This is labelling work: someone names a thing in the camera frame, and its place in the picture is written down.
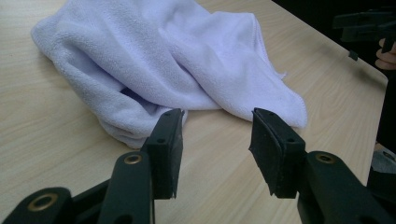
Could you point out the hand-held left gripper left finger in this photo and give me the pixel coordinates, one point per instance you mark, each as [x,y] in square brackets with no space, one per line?
[165,155]

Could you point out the white microfibre towel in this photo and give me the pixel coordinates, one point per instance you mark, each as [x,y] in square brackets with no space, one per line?
[162,56]

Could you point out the grey cloth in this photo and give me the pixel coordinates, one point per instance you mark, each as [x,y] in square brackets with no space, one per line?
[383,161]

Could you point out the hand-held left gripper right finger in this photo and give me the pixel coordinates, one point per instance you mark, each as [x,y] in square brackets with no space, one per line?
[277,155]

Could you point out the small black block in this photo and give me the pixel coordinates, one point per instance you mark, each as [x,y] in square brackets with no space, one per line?
[353,55]

